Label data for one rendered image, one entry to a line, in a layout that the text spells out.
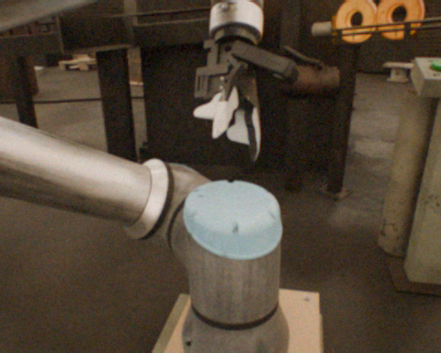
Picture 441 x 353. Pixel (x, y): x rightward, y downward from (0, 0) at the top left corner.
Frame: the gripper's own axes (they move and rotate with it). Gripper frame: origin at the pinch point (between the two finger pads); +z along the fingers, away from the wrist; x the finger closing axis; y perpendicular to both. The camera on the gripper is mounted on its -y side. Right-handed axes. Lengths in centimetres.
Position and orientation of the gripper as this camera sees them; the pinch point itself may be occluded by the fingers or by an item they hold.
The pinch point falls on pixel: (240, 152)
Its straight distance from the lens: 60.0
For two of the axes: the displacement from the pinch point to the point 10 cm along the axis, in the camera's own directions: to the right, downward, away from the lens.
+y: -9.0, 0.3, 4.3
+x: -4.2, -2.0, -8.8
